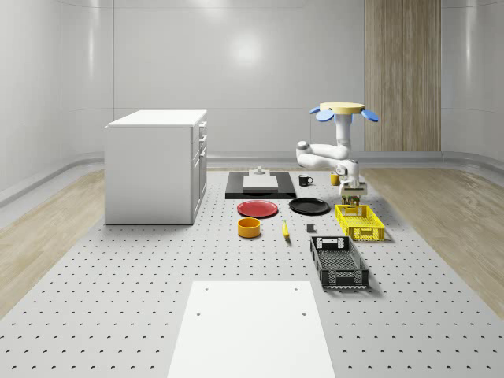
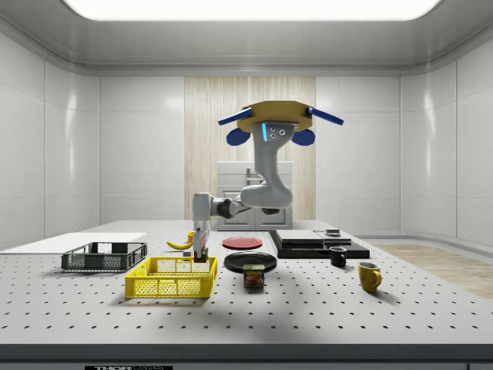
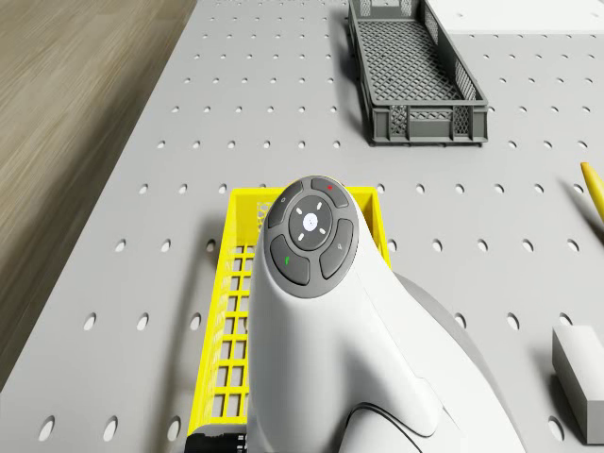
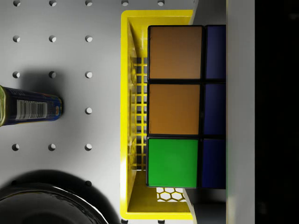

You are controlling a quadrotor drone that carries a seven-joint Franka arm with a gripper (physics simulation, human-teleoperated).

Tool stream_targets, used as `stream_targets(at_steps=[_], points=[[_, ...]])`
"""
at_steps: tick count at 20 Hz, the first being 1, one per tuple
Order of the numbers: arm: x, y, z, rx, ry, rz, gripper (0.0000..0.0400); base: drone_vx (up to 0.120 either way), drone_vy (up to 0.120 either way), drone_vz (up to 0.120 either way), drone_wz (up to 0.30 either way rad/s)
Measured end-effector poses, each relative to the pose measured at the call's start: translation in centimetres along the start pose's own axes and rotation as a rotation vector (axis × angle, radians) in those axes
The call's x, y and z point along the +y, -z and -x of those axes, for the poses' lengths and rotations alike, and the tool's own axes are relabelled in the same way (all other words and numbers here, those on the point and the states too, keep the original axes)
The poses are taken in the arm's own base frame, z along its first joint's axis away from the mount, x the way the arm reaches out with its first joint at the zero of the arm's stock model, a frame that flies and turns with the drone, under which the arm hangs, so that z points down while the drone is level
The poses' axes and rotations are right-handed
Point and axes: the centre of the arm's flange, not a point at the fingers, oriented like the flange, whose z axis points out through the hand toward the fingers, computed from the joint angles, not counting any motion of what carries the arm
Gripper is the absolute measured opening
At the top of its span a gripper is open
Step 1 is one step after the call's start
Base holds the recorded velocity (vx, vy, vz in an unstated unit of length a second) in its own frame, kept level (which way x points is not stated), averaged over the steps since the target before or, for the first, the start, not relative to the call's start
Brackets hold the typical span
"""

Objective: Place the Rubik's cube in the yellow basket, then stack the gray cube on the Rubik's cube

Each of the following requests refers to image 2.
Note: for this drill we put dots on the black mug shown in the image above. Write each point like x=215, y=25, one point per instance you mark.
x=337, y=257

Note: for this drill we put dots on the flat-sided can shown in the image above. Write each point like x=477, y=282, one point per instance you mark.
x=253, y=276

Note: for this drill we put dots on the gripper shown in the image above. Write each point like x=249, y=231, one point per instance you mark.
x=200, y=242

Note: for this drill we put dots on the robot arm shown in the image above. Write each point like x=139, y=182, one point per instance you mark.
x=265, y=169

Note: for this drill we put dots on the banana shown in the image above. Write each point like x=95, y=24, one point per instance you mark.
x=179, y=245

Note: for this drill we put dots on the dark grey basket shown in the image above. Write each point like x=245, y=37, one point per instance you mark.
x=77, y=262

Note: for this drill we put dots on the black plate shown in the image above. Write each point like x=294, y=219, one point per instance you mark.
x=237, y=261

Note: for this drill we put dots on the yellow mug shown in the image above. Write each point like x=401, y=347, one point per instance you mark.
x=367, y=277

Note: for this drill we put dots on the puzzle cube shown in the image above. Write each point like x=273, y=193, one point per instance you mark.
x=201, y=257

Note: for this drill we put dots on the black stove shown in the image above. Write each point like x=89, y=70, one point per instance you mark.
x=308, y=243

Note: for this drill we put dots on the red plate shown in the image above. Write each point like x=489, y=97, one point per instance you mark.
x=242, y=243

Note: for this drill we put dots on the yellow basket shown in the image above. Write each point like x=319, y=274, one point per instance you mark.
x=169, y=287

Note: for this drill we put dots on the white cabinet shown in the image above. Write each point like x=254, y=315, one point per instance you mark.
x=231, y=177

